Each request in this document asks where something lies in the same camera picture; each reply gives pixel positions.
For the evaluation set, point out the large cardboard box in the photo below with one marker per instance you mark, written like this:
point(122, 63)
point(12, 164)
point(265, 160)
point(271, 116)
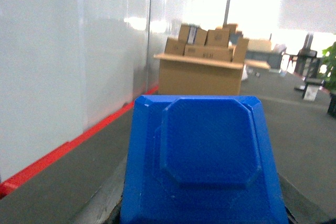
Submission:
point(181, 75)

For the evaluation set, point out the small cardboard box stack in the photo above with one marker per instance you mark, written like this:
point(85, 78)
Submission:
point(196, 42)

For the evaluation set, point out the white sign stand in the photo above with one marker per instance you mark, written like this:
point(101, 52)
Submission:
point(312, 86)

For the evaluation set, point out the green potted plant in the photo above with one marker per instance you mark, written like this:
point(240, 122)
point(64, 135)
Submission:
point(328, 59)

